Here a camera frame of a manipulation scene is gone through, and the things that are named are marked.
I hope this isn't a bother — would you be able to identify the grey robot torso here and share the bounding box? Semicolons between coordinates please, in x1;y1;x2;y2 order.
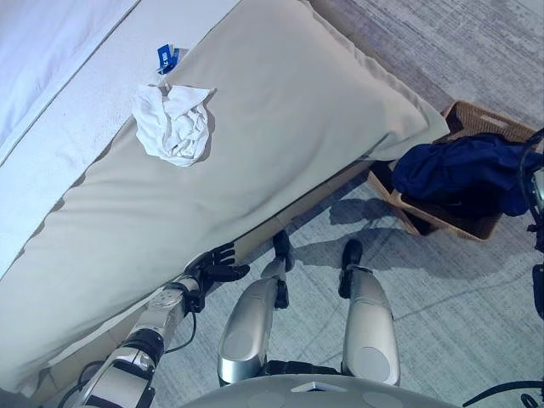
182;360;464;408

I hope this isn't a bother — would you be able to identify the crumpled white garment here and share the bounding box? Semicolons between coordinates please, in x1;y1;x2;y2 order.
131;82;217;168

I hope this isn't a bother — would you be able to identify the silver left robot leg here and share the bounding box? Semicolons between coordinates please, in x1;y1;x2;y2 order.
217;231;294;388

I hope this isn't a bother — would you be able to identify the dark blue garment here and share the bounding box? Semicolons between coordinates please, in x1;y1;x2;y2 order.
391;132;541;218

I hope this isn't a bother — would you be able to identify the silver robot leg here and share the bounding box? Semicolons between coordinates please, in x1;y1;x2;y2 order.
338;239;401;387
217;231;294;388

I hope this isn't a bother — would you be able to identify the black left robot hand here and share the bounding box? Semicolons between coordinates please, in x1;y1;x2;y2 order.
184;241;252;294

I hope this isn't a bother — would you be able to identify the small blue tag packet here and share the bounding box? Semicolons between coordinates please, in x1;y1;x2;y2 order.
156;42;188;74

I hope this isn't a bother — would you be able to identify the large brown wicker basket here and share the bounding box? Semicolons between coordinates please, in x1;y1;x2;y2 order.
390;99;541;242

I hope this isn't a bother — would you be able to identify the silver right robot leg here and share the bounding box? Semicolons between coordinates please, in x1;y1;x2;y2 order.
338;239;401;387

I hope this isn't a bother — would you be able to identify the smooth white duvet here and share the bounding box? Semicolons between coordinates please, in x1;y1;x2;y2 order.
0;0;141;167

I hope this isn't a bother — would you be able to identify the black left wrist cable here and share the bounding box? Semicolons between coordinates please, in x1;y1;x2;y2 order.
163;292;199;354

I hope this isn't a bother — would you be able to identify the white textured bed cover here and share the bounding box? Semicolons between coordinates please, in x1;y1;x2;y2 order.
0;0;239;277

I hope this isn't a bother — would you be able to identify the bed with beige cover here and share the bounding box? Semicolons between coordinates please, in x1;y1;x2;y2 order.
0;0;451;394

